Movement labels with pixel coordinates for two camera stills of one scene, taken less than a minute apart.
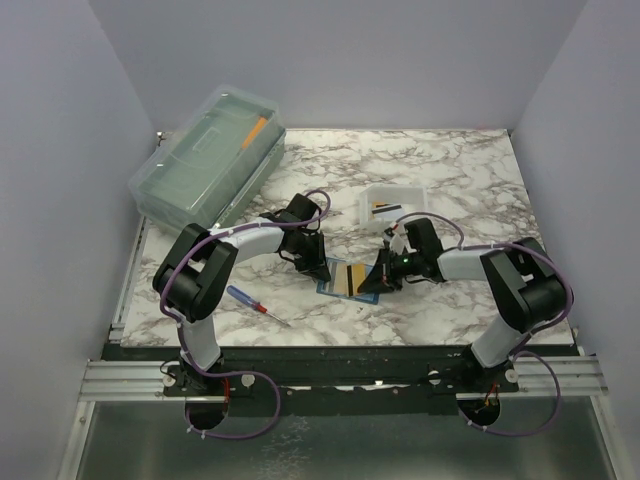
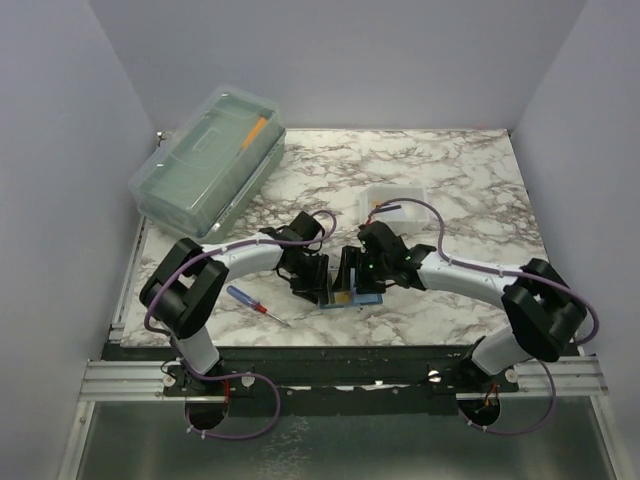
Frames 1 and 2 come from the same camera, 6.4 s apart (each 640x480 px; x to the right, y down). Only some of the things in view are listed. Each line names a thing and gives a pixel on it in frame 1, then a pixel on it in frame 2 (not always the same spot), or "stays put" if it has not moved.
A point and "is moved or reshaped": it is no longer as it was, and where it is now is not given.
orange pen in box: [254, 132] stays put
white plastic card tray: [382, 205] stays put
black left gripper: [316, 266] to [316, 286]
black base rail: [349, 382] stays put
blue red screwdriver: [245, 298] stays put
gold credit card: [356, 274] is moved or reshaped
